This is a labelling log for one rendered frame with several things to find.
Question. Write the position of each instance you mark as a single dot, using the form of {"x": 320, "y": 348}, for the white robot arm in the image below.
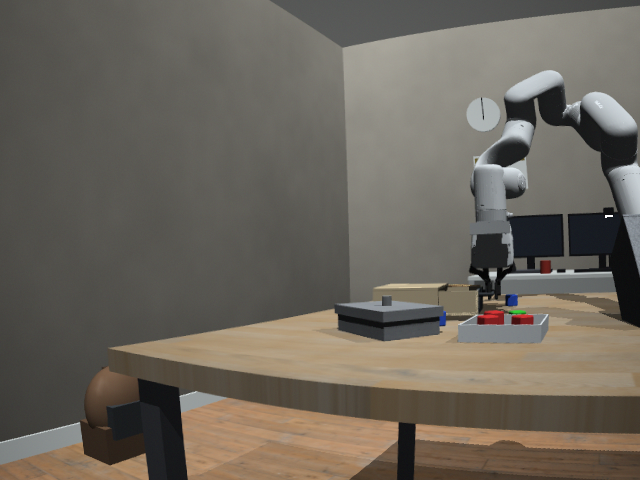
{"x": 617, "y": 142}

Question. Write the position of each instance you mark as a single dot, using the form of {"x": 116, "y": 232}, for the red block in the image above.
{"x": 488, "y": 319}
{"x": 522, "y": 319}
{"x": 497, "y": 313}

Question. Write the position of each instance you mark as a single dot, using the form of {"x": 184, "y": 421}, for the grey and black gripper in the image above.
{"x": 492, "y": 252}

